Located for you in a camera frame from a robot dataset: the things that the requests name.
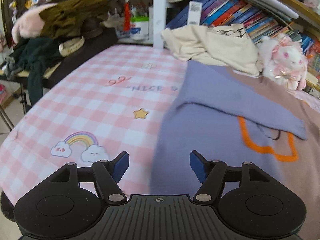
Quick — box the purple and mauve sweater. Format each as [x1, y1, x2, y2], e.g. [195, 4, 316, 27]
[150, 61, 319, 239]

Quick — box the pink checkered cartoon desk mat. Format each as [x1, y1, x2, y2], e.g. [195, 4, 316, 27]
[1, 46, 188, 203]

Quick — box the cream printed garment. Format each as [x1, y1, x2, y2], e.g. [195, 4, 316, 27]
[161, 24, 261, 76]

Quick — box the black yamaha keyboard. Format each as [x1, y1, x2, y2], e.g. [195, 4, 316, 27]
[0, 27, 119, 90]

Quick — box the cream white wristband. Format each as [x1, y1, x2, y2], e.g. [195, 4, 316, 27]
[59, 36, 85, 57]

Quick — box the pink white bunny plush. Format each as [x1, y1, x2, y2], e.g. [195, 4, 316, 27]
[256, 33, 308, 90]

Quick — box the dark green garment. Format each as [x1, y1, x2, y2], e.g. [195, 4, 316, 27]
[4, 37, 62, 105]

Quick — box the white green tub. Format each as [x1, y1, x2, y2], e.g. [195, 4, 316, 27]
[130, 16, 149, 41]

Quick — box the olive brown garment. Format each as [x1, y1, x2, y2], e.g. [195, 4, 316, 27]
[39, 0, 111, 39]

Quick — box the red tassel ornament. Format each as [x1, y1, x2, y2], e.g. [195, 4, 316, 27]
[123, 0, 131, 31]

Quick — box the row of colourful books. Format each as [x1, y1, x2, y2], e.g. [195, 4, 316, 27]
[167, 0, 319, 54]

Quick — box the white box with barcode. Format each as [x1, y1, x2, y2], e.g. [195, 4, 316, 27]
[187, 1, 202, 25]

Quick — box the fluffy pink garment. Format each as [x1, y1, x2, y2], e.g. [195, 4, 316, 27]
[11, 3, 57, 44]

